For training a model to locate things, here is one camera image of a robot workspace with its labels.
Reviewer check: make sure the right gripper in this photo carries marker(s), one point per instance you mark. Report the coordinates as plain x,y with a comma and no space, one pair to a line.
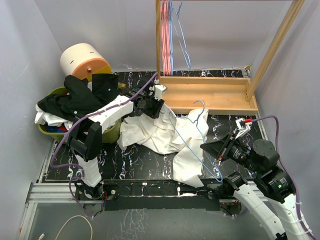
219,149

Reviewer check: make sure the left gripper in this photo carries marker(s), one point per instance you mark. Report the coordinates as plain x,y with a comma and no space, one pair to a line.
154,113

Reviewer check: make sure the blue wire hanger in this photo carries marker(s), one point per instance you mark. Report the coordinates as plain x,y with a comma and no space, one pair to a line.
191,131

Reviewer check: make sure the white shirt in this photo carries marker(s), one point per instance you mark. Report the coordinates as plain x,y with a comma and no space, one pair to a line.
155,134

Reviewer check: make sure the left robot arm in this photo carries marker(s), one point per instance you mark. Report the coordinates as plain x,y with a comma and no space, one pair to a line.
85,140

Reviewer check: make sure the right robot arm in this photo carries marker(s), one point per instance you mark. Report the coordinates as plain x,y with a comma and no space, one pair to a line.
270,180

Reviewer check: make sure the green laundry basket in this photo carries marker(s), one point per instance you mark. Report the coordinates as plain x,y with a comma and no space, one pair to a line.
109,136

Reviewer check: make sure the wooden clothes rack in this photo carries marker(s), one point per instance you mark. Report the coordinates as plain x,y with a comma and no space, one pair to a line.
226,95

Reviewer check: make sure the black garment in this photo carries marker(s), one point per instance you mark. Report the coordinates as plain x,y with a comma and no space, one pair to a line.
81,100

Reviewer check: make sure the white cylindrical bin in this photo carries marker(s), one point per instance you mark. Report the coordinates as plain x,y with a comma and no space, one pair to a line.
83,61

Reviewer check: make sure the blue hangers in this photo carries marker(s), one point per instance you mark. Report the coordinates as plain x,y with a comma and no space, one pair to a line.
176,26

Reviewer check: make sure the pink hangers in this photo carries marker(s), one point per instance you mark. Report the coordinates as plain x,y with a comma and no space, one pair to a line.
166,37

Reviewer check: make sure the white clothes in basket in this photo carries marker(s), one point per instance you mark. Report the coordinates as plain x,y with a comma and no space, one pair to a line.
50,117

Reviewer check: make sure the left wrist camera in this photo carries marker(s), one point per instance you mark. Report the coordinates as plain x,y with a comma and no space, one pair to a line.
156,90

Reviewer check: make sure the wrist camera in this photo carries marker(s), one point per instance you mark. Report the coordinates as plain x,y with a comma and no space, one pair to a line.
243,126
156,90

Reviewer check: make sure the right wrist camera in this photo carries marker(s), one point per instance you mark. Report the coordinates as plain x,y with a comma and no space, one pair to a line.
243,126

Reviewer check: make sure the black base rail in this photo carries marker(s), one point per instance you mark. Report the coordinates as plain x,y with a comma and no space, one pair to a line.
115,195

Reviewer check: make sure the aluminium frame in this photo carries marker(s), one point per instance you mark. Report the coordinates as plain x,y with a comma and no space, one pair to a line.
62,193

